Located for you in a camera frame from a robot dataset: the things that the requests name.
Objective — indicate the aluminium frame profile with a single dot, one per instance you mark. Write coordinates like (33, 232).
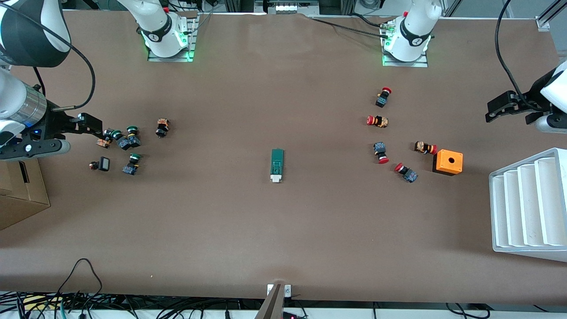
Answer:
(544, 22)

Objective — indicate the small device with red LED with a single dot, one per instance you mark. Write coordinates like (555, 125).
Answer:
(290, 316)

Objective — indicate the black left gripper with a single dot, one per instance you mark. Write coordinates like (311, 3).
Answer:
(533, 99)

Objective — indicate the green button with blue block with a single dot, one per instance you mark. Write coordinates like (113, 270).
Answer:
(133, 138)
(122, 141)
(132, 165)

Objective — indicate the black square switch red tip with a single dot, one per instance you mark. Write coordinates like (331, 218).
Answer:
(103, 164)

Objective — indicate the red button with blue block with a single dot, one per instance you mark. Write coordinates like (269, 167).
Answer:
(380, 151)
(406, 173)
(382, 98)

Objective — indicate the white slotted tray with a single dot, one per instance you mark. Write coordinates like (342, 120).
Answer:
(527, 208)

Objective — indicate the green circuit board module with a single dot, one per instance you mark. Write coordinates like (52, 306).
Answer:
(277, 161)

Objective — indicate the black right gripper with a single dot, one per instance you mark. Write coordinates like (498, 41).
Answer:
(54, 122)

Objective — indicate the brown cardboard box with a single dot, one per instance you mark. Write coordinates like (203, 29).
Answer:
(22, 208)

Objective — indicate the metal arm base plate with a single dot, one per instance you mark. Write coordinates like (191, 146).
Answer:
(175, 59)
(401, 64)

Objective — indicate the aluminium camera post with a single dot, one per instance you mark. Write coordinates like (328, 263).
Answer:
(272, 305)

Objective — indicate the orange box with hole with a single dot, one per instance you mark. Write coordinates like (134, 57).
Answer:
(448, 161)

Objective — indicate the red button with orange block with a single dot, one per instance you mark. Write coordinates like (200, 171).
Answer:
(425, 147)
(378, 121)

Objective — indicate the white light strip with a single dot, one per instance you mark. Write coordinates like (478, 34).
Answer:
(285, 7)

